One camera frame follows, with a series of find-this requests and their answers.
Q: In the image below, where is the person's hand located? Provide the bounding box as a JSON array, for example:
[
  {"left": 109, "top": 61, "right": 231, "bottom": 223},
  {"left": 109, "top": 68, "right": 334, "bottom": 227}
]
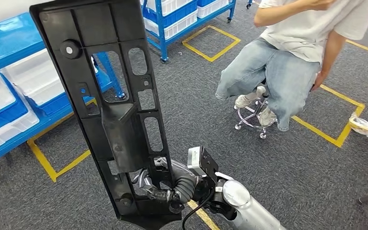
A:
[
  {"left": 307, "top": 0, "right": 335, "bottom": 11},
  {"left": 310, "top": 71, "right": 328, "bottom": 92}
]

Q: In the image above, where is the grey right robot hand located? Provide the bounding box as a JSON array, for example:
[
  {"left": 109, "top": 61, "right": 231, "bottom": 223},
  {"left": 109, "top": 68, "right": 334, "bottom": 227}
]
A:
[{"left": 131, "top": 157, "right": 192, "bottom": 214}]

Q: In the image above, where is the black plastic license plate bracket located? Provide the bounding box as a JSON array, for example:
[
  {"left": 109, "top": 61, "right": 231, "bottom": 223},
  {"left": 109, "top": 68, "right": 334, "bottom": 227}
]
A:
[{"left": 29, "top": 0, "right": 183, "bottom": 230}]

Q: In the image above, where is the blue wheeled shelf rack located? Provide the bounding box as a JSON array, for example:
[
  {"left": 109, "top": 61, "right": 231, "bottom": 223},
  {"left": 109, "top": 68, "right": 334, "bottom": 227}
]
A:
[{"left": 141, "top": 0, "right": 237, "bottom": 63}]

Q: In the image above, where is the blue metal shelf rack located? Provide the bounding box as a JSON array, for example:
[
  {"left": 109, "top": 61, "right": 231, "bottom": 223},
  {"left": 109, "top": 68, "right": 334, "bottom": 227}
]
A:
[{"left": 0, "top": 12, "right": 127, "bottom": 189}]

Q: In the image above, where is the person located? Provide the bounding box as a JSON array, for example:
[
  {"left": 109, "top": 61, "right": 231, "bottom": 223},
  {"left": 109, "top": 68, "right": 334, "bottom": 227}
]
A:
[{"left": 215, "top": 0, "right": 368, "bottom": 132}]

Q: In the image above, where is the white crumpled plastic wrap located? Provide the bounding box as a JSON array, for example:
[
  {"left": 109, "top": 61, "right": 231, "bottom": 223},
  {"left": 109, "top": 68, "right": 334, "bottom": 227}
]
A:
[{"left": 349, "top": 113, "right": 368, "bottom": 140}]

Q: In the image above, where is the chrome swivel stool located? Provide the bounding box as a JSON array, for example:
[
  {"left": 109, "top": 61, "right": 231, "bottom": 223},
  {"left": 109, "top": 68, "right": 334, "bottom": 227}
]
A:
[{"left": 233, "top": 85, "right": 278, "bottom": 139}]

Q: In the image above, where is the yellow floor tape square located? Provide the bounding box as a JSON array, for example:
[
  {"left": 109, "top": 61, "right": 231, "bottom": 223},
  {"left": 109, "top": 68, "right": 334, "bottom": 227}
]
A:
[
  {"left": 27, "top": 98, "right": 97, "bottom": 183},
  {"left": 182, "top": 25, "right": 241, "bottom": 62}
]

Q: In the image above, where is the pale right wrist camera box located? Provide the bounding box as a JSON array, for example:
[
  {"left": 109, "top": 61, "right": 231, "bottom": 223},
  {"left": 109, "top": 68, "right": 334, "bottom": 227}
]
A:
[{"left": 187, "top": 146, "right": 219, "bottom": 184}]

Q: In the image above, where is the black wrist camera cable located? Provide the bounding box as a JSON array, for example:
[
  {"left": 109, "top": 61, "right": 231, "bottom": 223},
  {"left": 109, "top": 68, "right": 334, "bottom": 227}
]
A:
[{"left": 182, "top": 187, "right": 217, "bottom": 230}]

